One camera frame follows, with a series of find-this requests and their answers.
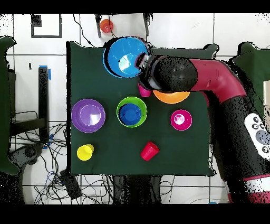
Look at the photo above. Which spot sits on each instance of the black metal table frame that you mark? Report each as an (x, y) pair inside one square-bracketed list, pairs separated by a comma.
[(43, 95)]

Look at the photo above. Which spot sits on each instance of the small dark blue bowl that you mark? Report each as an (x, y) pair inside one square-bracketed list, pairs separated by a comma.
[(130, 114)]

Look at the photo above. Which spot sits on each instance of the small orange bowl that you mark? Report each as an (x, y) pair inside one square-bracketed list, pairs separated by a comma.
[(106, 25)]

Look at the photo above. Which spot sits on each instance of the large orange bowl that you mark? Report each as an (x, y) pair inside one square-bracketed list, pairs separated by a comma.
[(170, 98)]

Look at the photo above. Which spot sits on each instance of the black power box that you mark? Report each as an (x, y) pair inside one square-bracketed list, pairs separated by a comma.
[(70, 186)]

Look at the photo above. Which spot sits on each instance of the light blue bowl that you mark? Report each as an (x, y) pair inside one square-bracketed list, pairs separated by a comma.
[(122, 48)]

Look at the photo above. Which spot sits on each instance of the tall red cup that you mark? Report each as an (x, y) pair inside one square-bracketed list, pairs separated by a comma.
[(149, 151)]

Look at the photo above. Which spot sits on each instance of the green cloth covered table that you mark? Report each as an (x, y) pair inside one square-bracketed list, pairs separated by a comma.
[(257, 63), (4, 105)]

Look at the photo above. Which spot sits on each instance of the black square frame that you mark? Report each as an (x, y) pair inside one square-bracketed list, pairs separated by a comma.
[(35, 21)]

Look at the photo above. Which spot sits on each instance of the purple bowl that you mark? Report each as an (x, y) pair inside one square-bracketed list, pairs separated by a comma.
[(88, 115)]

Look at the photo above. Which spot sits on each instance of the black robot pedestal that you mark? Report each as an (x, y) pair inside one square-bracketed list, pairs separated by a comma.
[(137, 190)]

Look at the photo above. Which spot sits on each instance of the dark green tablecloth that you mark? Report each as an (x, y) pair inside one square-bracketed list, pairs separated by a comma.
[(126, 148)]

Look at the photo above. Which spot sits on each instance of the green bowl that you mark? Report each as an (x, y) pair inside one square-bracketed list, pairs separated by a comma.
[(144, 109)]

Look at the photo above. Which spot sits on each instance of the small crimson bowl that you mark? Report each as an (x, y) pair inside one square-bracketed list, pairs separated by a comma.
[(185, 123)]

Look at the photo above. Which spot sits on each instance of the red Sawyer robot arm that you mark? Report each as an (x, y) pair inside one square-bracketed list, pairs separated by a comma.
[(215, 78)]

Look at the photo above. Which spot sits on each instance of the blue tape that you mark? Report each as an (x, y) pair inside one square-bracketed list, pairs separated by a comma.
[(49, 74)]

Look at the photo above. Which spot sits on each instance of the yellow cup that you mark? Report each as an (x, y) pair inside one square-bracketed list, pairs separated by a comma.
[(84, 153)]

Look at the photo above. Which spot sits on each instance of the short crimson cup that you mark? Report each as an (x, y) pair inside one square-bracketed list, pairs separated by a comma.
[(144, 93)]

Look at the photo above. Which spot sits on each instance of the white boxes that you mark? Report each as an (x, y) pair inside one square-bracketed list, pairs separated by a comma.
[(267, 90)]

